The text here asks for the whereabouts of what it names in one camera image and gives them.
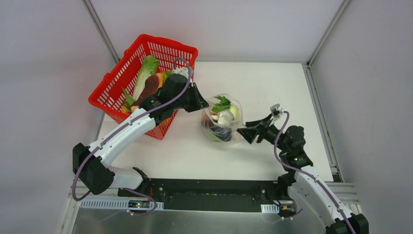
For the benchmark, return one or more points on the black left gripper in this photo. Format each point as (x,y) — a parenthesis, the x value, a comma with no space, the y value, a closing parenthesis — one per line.
(190,98)

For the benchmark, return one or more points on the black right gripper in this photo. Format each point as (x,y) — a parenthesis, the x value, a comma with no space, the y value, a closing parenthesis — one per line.
(261,128)

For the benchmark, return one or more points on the clear dotted zip top bag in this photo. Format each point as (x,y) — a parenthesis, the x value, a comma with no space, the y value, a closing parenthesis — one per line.
(207,123)

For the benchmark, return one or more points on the purple eggplant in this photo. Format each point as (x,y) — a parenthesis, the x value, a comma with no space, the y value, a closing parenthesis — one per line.
(224,134)

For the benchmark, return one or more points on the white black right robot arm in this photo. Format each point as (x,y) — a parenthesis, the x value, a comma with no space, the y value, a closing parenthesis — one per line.
(302,181)

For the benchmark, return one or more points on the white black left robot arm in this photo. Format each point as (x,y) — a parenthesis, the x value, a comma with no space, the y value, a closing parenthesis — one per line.
(92,164)

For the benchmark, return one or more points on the green leafy lettuce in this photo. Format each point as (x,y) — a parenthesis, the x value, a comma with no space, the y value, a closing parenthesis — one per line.
(148,68)

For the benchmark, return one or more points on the red plastic basket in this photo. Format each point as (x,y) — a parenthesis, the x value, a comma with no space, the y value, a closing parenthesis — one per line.
(109,94)

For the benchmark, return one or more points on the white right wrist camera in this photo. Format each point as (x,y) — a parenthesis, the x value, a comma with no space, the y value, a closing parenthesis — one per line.
(276,110)

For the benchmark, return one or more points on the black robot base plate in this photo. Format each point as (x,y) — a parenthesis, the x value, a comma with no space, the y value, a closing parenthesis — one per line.
(218,195)

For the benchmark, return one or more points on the aluminium frame rail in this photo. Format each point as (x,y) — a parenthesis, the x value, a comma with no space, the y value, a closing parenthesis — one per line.
(346,192)

